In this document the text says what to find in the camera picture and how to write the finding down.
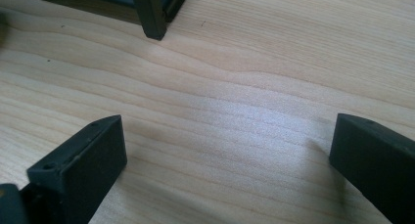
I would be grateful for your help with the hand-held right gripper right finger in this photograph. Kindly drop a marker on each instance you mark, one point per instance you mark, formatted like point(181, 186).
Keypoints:
point(375, 162)

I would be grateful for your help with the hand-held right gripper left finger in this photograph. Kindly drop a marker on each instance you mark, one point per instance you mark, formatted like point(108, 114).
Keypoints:
point(81, 171)

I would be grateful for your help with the black metal two-tier rack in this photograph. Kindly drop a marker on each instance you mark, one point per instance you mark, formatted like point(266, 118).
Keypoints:
point(150, 15)

